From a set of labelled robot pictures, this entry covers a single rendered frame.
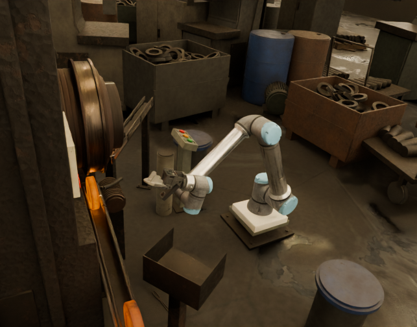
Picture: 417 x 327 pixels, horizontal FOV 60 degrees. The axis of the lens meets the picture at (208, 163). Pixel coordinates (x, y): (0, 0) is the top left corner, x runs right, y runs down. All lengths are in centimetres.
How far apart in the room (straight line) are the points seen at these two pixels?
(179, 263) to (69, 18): 313
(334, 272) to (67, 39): 340
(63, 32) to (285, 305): 332
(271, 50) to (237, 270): 306
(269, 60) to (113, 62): 191
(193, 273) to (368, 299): 83
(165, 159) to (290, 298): 118
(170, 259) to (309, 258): 128
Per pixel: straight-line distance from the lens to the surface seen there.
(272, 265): 252
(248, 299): 230
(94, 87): 140
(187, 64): 391
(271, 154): 211
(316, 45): 508
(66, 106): 139
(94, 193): 170
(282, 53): 483
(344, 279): 197
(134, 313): 123
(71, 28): 422
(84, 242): 132
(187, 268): 159
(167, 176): 179
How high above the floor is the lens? 176
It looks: 31 degrees down
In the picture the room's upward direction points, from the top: 6 degrees clockwise
